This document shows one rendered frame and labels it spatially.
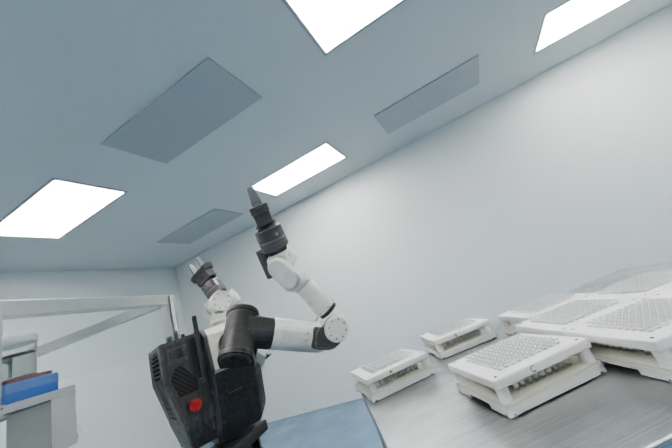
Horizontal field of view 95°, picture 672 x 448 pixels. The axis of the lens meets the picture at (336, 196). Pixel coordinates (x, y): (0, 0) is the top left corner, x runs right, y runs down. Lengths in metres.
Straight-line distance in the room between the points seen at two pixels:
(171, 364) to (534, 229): 3.89
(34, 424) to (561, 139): 4.84
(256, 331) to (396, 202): 3.64
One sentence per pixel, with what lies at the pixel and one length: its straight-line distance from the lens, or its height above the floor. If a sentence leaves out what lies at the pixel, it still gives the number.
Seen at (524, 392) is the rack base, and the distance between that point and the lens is 0.86.
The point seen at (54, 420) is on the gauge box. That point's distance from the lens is 1.95.
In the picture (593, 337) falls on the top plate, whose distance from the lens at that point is 0.95.
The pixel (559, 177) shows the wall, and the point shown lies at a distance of 4.43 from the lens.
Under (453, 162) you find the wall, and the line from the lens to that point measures 4.41.
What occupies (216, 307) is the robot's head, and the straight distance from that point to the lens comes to 1.18.
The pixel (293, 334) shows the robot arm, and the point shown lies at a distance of 0.99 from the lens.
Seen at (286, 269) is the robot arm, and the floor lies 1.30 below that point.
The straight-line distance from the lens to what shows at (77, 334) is 1.96.
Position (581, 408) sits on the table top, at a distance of 0.83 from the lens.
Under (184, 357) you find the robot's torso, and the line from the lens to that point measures 1.10.
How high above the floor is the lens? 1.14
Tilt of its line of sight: 19 degrees up
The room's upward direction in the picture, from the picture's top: 21 degrees counter-clockwise
